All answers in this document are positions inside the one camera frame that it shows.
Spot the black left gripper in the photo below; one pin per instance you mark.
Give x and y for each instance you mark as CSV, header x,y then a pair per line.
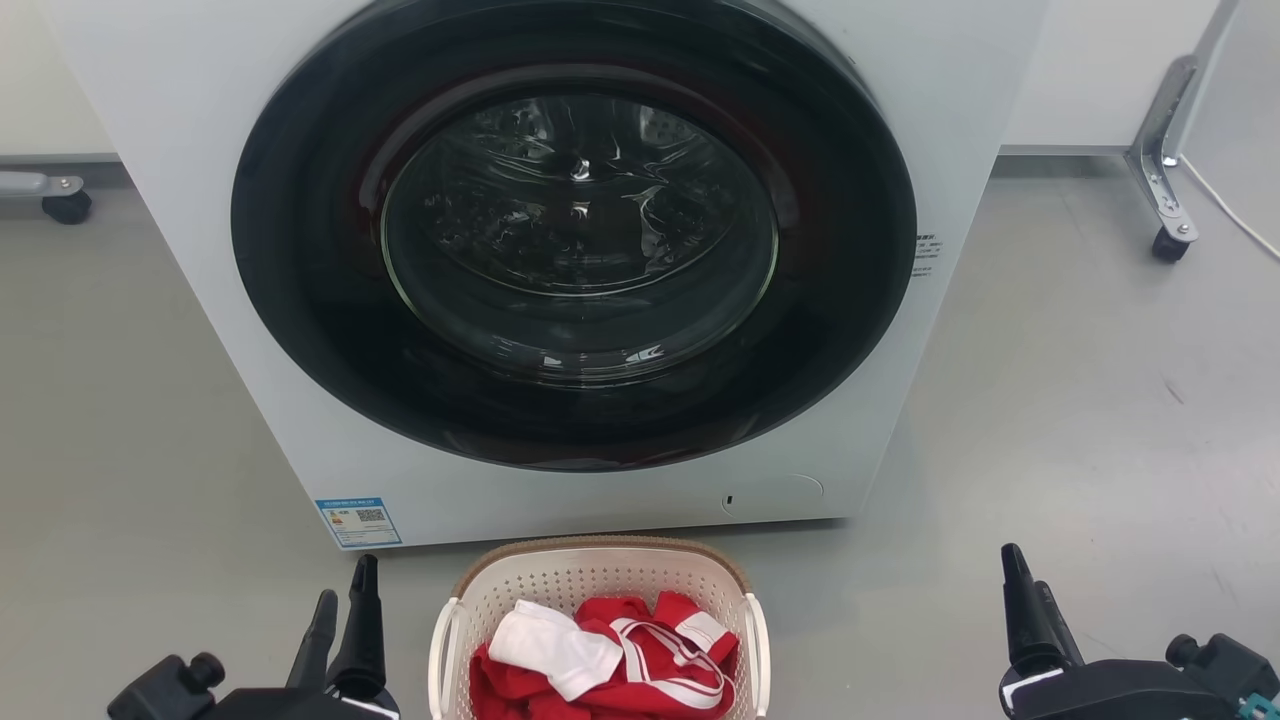
x,y
300,705

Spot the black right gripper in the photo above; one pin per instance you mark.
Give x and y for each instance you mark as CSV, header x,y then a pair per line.
x,y
1100,695

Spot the cream perforated laundry basket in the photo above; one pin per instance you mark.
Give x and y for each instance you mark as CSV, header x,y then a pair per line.
x,y
560,580

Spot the blue energy label sticker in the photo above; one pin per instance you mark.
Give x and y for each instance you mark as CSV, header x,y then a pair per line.
x,y
358,522

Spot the red garment with white stripes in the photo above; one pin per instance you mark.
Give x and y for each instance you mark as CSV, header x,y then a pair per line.
x,y
510,690

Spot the white cloth garment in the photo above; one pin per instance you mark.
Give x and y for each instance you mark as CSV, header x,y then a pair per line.
x,y
550,645

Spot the black round washer door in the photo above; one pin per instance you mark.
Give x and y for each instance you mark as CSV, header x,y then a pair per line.
x,y
300,310

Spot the small printed washer sticker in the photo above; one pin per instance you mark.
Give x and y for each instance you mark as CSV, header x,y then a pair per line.
x,y
925,255

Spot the white front-load washing machine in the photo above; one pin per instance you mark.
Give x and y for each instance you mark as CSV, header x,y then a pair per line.
x,y
190,220

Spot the grey leg with black caster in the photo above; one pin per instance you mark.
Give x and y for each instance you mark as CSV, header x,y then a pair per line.
x,y
60,200

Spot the white partition panel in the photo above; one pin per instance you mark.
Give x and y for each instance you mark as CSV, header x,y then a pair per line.
x,y
1240,100

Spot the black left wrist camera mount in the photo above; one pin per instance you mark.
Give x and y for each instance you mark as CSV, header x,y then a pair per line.
x,y
165,690

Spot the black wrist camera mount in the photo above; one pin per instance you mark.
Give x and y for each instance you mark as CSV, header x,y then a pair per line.
x,y
1225,660
165,690

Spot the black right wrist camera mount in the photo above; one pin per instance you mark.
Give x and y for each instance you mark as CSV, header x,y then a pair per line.
x,y
1225,660

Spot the grey bracket frame with caster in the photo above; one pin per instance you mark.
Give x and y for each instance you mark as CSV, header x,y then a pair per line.
x,y
1160,170

